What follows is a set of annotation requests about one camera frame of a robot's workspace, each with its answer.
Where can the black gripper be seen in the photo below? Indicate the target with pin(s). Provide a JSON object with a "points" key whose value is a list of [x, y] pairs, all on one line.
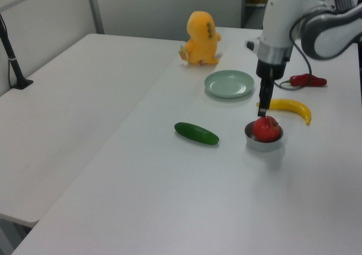
{"points": [[268, 68]]}

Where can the red apple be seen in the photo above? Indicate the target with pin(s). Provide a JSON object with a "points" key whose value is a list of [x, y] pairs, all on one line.
{"points": [[266, 130]]}

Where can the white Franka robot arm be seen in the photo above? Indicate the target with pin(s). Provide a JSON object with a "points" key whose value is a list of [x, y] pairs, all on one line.
{"points": [[282, 20]]}

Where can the grey metal bowl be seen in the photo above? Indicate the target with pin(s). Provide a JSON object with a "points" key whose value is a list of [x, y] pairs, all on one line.
{"points": [[263, 145]]}

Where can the yellow banana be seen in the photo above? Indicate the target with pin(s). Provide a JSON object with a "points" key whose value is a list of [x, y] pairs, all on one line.
{"points": [[294, 105]]}

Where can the red chili pepper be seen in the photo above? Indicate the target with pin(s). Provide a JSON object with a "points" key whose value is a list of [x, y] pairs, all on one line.
{"points": [[299, 80]]}

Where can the pale green plate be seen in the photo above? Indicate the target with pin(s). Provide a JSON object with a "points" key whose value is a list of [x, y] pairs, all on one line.
{"points": [[229, 84]]}

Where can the green cucumber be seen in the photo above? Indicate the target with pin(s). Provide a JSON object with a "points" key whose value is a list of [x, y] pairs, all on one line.
{"points": [[195, 133]]}

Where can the orange plush dinosaur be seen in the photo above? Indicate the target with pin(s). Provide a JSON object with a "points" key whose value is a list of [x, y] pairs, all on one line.
{"points": [[202, 40]]}

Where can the black camera pole with base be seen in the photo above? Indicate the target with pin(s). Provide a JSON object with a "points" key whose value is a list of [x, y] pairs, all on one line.
{"points": [[12, 60]]}

